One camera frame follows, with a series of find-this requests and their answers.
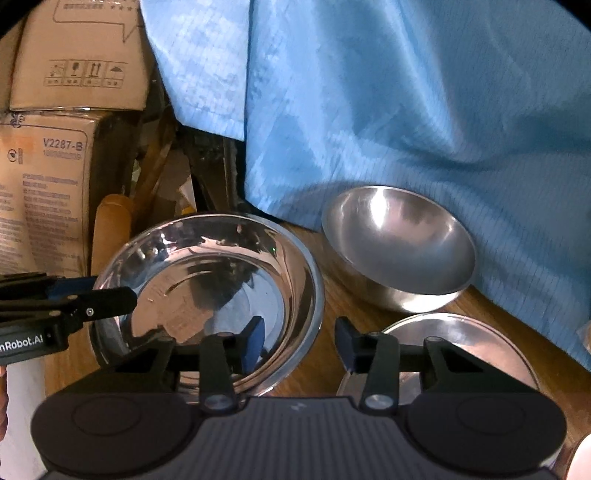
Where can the shiny steel plate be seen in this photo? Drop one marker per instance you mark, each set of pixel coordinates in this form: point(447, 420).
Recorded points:
point(209, 274)

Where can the matte steel bowl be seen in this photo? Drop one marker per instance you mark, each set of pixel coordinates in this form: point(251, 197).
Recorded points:
point(397, 249)

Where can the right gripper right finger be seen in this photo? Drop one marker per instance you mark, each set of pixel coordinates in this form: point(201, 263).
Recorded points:
point(382, 358)

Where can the upper cardboard box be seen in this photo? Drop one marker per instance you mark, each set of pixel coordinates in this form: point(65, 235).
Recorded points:
point(82, 55)

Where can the flat steel plate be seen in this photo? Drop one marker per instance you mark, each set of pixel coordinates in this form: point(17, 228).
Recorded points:
point(474, 336)

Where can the cardboard box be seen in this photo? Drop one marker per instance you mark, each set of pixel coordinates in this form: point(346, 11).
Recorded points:
point(82, 55)
point(56, 167)

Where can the light blue cloth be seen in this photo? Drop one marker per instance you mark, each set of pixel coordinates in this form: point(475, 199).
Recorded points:
point(482, 106)

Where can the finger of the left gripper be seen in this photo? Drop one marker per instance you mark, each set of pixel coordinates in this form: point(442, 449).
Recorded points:
point(41, 286)
point(87, 306)

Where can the person's left hand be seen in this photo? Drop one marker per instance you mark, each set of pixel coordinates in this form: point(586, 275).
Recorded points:
point(3, 402)

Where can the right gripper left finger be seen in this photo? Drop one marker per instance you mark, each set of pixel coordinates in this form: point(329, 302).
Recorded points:
point(216, 359)

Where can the lower cardboard box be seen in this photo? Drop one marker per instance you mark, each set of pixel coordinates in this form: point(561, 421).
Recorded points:
point(56, 167)

